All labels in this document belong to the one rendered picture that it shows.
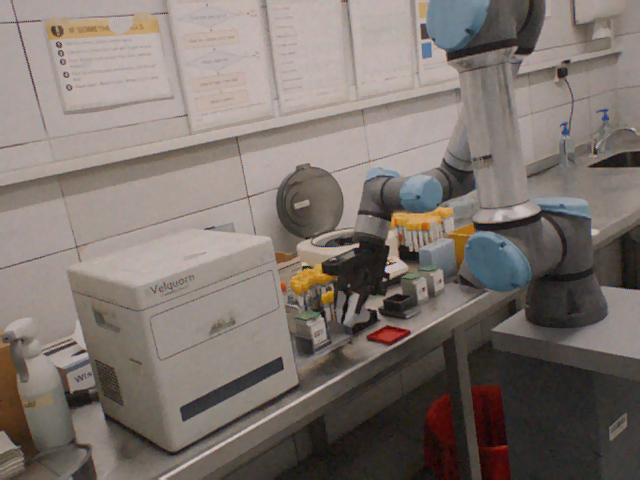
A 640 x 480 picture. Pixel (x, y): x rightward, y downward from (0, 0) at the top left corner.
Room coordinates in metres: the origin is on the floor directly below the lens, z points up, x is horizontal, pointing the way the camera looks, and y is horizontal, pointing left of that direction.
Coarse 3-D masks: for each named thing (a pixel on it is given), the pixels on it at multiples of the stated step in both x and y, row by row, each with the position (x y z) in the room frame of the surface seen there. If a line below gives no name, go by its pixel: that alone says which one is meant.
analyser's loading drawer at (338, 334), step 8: (336, 328) 1.32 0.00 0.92; (344, 328) 1.30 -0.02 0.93; (296, 336) 1.26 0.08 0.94; (304, 336) 1.24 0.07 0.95; (328, 336) 1.26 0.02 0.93; (336, 336) 1.29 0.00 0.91; (344, 336) 1.29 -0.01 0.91; (352, 336) 1.29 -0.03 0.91; (296, 344) 1.26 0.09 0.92; (304, 344) 1.24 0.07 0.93; (312, 344) 1.22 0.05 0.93; (320, 344) 1.24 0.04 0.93; (328, 344) 1.25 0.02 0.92; (336, 344) 1.26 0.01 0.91; (296, 352) 1.24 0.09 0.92; (304, 352) 1.24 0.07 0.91; (312, 352) 1.23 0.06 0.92; (320, 352) 1.23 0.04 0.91; (296, 360) 1.20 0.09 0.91; (304, 360) 1.20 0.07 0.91
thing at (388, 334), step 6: (378, 330) 1.37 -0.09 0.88; (384, 330) 1.38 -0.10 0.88; (390, 330) 1.37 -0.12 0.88; (396, 330) 1.37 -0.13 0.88; (402, 330) 1.35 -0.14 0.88; (408, 330) 1.34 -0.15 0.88; (366, 336) 1.35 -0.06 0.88; (372, 336) 1.35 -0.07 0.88; (378, 336) 1.35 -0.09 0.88; (384, 336) 1.34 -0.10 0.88; (390, 336) 1.34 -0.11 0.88; (396, 336) 1.32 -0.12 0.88; (402, 336) 1.32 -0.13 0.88; (384, 342) 1.31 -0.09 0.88; (390, 342) 1.30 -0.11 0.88
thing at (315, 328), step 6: (318, 318) 1.26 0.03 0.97; (300, 324) 1.25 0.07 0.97; (306, 324) 1.24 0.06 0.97; (312, 324) 1.24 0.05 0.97; (318, 324) 1.25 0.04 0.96; (324, 324) 1.26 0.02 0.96; (300, 330) 1.26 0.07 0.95; (306, 330) 1.24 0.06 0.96; (312, 330) 1.24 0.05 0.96; (318, 330) 1.24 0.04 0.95; (324, 330) 1.25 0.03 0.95; (312, 336) 1.23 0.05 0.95; (318, 336) 1.24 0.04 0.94; (324, 336) 1.25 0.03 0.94; (318, 342) 1.24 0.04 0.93
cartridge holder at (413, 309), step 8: (392, 296) 1.50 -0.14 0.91; (400, 296) 1.50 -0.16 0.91; (408, 296) 1.48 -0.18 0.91; (384, 304) 1.48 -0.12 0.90; (392, 304) 1.46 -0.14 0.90; (400, 304) 1.44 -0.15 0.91; (408, 304) 1.46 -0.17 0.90; (384, 312) 1.48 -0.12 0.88; (392, 312) 1.46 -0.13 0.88; (400, 312) 1.44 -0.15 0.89; (408, 312) 1.43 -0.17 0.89; (416, 312) 1.45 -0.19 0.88
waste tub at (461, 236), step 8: (472, 224) 1.81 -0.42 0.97; (456, 232) 1.77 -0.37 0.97; (464, 232) 1.79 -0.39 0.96; (472, 232) 1.81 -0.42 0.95; (456, 240) 1.73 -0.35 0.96; (464, 240) 1.70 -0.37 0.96; (456, 248) 1.73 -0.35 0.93; (464, 248) 1.71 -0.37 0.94; (456, 256) 1.73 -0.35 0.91; (464, 256) 1.71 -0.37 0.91
